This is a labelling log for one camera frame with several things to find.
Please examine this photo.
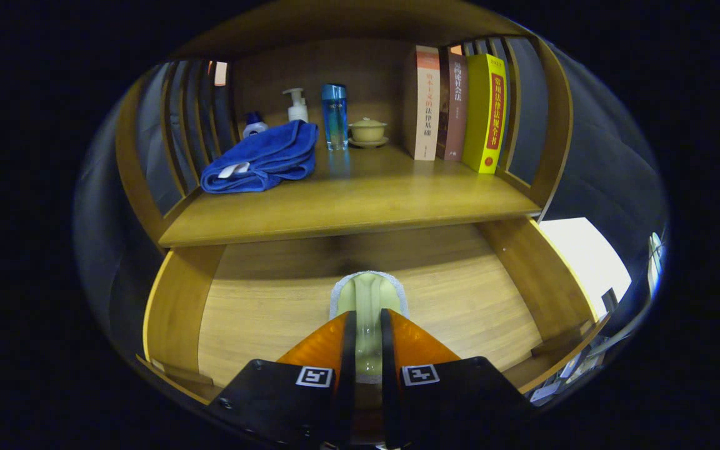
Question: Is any wooden drawer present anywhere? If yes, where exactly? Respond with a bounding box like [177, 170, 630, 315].
[135, 216, 611, 407]

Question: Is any white wall fixture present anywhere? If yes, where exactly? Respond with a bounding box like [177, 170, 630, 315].
[647, 232, 664, 294]

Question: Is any yellow book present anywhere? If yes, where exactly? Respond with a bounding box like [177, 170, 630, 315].
[462, 54, 508, 174]

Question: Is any beige lidded teacup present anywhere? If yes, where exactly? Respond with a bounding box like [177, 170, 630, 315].
[348, 117, 390, 149]

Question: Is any wooden countertop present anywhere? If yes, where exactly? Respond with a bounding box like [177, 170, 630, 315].
[159, 145, 542, 248]

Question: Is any tall blue glass bottle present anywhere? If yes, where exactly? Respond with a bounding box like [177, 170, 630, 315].
[322, 84, 349, 151]

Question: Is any pale green scrub brush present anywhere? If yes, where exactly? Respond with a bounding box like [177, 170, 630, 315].
[329, 271, 409, 385]

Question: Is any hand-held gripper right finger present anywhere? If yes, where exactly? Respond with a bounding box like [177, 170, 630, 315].
[380, 308, 533, 449]

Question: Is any wooden cabinet frame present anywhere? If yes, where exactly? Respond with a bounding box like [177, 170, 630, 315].
[115, 0, 574, 248]

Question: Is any cream book with orange top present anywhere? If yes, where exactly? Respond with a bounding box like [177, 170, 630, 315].
[404, 46, 441, 161]

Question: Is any folded blue towel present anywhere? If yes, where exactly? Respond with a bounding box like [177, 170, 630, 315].
[201, 120, 319, 194]

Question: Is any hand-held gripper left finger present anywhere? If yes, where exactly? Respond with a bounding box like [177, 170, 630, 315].
[207, 311, 358, 449]

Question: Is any brown book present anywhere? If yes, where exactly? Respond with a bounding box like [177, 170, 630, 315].
[436, 51, 468, 162]

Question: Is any white pump bottle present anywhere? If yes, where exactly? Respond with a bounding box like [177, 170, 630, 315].
[282, 88, 309, 124]

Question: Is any white grey appliance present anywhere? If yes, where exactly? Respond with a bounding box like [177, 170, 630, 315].
[538, 217, 633, 326]

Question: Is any small blue-capped bottle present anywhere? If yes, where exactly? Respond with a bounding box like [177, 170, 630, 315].
[242, 111, 269, 139]

